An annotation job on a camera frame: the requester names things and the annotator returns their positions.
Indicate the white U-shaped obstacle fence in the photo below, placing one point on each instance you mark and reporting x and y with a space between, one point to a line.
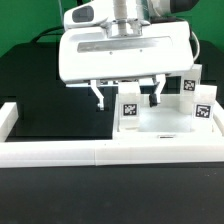
106 152

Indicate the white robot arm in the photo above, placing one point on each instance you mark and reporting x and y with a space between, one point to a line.
126 18

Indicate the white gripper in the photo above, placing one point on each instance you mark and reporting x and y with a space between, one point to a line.
89 54

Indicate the white square table top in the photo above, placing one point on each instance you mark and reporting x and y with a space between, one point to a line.
165 121

